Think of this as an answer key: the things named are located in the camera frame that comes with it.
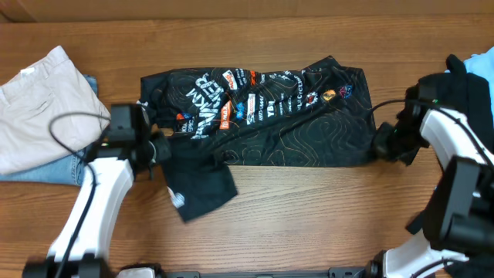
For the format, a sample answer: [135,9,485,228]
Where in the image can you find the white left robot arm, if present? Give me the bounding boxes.
[22,103,171,278]

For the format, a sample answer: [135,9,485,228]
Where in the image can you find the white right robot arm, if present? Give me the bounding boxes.
[362,85,493,277]

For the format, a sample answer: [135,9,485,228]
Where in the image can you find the black printed cycling jersey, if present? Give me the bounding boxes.
[139,57,376,222]

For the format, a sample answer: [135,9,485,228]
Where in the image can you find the beige folded trousers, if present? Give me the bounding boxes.
[1,46,110,175]

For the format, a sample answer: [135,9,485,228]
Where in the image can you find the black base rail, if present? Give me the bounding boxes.
[117,262,387,278]

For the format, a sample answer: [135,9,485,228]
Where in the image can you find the blue folded jeans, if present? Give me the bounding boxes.
[0,75,98,186]

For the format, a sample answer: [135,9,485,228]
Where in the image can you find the light blue garment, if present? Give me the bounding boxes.
[445,48,493,133]

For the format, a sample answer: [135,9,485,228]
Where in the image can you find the black garment pile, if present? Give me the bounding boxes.
[404,53,494,278]

